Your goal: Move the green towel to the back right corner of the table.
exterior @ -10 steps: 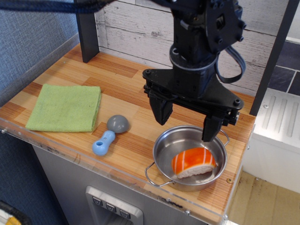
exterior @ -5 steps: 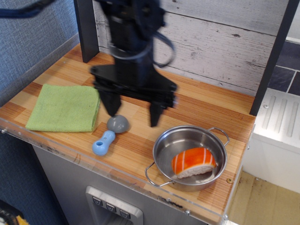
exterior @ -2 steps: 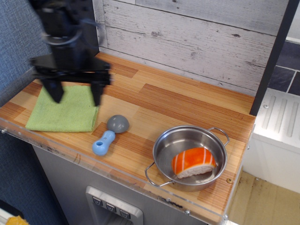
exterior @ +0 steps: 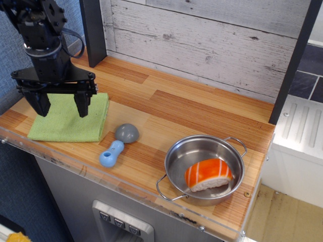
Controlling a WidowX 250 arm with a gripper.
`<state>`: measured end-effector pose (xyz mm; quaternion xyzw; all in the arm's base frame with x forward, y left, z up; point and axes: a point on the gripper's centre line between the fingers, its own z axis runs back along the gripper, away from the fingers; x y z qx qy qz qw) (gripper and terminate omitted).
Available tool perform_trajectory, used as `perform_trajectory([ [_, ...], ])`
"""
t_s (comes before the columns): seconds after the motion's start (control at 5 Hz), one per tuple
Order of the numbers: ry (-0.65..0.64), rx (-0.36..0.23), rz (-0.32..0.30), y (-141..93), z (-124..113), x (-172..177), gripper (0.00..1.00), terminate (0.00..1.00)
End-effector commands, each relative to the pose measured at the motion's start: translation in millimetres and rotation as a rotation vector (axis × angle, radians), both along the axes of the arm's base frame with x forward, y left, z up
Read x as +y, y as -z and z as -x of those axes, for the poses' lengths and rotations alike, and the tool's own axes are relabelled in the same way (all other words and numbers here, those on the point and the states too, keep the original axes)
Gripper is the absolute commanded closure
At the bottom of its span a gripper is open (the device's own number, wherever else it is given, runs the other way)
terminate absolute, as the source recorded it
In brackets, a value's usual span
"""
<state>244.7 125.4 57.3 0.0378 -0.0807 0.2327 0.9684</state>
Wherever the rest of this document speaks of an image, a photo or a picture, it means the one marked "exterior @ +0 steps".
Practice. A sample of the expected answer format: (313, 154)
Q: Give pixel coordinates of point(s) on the salmon sushi toy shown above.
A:
(208, 174)

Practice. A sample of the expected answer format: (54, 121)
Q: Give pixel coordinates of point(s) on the silver metal pot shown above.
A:
(193, 149)

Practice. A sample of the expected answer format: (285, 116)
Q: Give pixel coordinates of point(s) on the green cloth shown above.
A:
(63, 123)

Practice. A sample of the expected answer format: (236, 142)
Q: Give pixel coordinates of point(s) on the dark right upright post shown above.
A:
(299, 49)

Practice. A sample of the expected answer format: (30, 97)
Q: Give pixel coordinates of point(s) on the blue grey toy scoop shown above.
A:
(125, 134)

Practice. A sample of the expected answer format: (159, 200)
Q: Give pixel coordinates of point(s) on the dark left upright post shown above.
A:
(93, 30)

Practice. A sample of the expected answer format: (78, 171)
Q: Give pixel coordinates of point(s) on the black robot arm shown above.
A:
(41, 25)

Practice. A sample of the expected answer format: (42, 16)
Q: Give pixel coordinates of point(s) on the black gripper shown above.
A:
(55, 75)

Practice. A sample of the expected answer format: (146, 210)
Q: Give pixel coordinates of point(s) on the yellow black object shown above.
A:
(18, 237)

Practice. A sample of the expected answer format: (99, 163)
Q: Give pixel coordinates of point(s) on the dark upright post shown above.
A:
(299, 49)
(93, 30)

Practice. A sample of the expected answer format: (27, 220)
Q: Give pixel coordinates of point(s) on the grey button control panel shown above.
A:
(116, 225)

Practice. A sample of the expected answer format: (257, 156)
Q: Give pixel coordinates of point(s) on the white ridged sink drainer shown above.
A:
(299, 128)

